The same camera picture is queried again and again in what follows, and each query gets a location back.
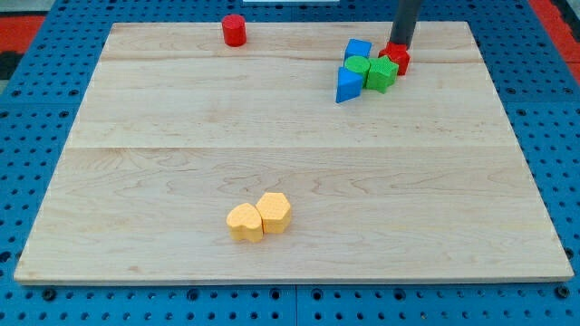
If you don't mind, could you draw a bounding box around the blue triangle block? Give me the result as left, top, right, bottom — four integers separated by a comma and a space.
335, 67, 363, 103

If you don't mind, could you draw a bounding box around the blue cube block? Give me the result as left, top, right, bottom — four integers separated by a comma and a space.
343, 38, 372, 61

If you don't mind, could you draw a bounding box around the red star block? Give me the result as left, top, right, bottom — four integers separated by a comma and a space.
378, 42, 411, 76

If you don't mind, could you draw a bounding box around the yellow hexagon block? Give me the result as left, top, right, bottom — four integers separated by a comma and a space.
256, 192, 292, 234

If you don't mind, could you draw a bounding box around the green star block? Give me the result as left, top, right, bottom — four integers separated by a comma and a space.
365, 56, 399, 93

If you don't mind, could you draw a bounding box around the yellow heart block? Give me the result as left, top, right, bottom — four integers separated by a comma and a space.
226, 203, 264, 243

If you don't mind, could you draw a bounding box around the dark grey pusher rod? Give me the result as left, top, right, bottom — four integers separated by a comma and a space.
389, 0, 423, 49

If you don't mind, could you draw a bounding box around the light wooden board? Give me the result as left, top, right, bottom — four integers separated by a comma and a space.
14, 22, 574, 285

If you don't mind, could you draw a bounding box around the red cylinder block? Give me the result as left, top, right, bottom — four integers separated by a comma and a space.
221, 14, 247, 47

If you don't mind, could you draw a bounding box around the green cylinder block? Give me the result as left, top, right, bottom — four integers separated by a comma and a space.
343, 55, 371, 87

